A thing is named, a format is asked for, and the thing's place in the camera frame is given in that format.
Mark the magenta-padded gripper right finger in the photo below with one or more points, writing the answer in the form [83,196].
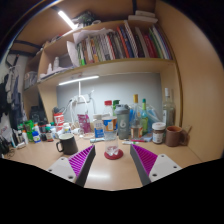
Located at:
[163,166]

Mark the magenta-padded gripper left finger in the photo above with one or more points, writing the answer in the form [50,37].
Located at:
[61,168]

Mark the clear red-capped plastic bottle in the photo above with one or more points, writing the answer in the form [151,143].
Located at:
[110,126]

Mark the black mug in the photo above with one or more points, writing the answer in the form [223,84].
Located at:
[69,145]

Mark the brown mug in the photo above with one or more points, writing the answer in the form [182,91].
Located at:
[173,136]

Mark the white-lidded brown jar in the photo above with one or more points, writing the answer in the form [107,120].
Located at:
[158,133]

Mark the pink and green marker pen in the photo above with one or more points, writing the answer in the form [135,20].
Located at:
[133,142]

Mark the white pill bottle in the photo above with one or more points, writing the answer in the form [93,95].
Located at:
[66,128]

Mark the white bottle with blue label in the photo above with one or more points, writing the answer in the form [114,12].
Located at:
[36,136]

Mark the light blue brush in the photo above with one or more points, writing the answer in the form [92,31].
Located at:
[96,140]

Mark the flat round red coaster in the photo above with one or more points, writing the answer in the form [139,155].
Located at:
[108,156]

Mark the red and white canister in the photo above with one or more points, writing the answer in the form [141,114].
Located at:
[58,119]

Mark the magenta snack pouch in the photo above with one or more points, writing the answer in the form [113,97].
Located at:
[84,124]

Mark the green container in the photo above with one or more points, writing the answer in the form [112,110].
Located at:
[29,130]

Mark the green-capped slim bottle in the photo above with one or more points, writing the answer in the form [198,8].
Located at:
[144,120]

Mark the blue plastic bag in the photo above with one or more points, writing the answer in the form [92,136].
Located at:
[154,115]

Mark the blue and white carton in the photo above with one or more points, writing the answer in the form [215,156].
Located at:
[97,128]

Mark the tall clear glass bottle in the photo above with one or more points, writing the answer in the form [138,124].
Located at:
[169,111]

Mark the grey shaker bottle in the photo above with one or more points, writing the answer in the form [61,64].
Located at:
[123,123]

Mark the green plastic bottle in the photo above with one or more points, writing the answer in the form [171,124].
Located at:
[115,104]

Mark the under-shelf light bar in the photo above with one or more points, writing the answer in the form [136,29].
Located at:
[78,80]

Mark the dark hanging clothes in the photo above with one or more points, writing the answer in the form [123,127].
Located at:
[8,93]

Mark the ceiling light bar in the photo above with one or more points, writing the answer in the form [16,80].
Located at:
[66,20]

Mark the white wall power strip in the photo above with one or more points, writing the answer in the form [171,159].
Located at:
[80,99]

